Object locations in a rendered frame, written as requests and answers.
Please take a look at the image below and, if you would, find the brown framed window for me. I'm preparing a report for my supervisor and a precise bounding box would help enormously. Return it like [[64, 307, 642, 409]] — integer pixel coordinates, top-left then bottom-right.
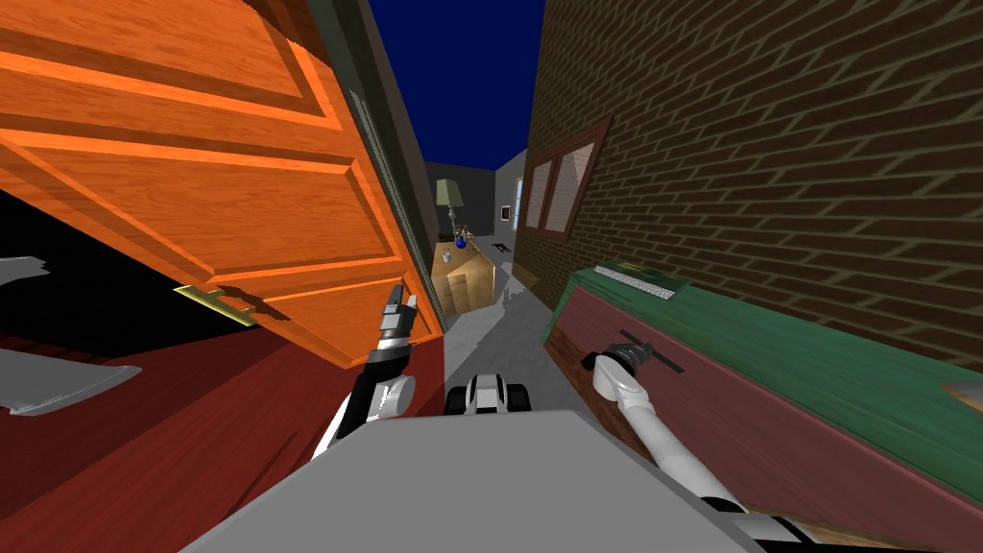
[[518, 114, 614, 243]]

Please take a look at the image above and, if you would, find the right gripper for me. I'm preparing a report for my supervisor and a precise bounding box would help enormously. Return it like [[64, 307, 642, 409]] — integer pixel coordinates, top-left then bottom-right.
[[617, 329, 686, 376]]

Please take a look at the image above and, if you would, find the pale green floor lamp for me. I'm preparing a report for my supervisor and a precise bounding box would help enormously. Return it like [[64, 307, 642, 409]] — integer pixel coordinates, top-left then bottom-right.
[[434, 177, 467, 231]]

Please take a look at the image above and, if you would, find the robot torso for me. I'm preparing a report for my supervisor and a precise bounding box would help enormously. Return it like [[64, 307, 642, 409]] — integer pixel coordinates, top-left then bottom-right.
[[179, 373, 766, 553]]

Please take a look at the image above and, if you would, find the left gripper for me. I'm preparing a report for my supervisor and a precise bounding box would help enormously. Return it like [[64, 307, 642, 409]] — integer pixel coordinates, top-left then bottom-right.
[[374, 283, 420, 356]]

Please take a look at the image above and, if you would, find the orange wooden door leaf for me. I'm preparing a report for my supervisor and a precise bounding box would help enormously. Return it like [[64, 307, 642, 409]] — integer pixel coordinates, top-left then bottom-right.
[[0, 0, 446, 370]]

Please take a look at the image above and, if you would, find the red cabinet with green top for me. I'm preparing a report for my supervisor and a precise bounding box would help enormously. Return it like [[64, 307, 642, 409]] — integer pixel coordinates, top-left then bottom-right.
[[540, 259, 983, 553]]

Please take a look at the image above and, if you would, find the brass door handle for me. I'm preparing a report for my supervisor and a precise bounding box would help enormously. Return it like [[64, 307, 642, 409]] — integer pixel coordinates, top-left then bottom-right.
[[172, 283, 260, 328]]

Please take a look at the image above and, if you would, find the light wooden table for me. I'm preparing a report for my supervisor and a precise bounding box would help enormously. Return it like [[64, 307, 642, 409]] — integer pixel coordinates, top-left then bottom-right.
[[429, 236, 499, 318]]

